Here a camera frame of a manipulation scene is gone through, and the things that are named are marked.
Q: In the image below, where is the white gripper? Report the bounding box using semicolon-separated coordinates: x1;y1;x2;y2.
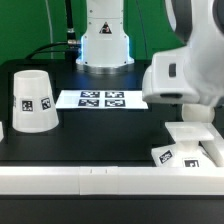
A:
142;47;224;104

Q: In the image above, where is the white lamp base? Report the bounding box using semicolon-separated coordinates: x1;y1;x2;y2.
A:
151;122;224;168

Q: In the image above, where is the white lamp bulb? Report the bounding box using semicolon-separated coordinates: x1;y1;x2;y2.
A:
182;104;215;123

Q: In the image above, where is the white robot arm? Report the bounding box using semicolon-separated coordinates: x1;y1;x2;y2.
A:
76;0;224;107

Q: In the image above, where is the white lamp shade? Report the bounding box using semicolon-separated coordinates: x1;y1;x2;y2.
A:
12;70;59;133

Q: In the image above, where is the white marker sheet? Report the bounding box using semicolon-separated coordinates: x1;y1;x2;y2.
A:
56;90;147;109

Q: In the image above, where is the white block at left edge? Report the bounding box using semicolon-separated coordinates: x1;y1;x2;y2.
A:
0;121;4;142

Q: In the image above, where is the black cable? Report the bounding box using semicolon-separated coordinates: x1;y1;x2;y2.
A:
24;0;83;60

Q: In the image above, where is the white table edge rail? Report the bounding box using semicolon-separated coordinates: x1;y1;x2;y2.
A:
0;166;224;196

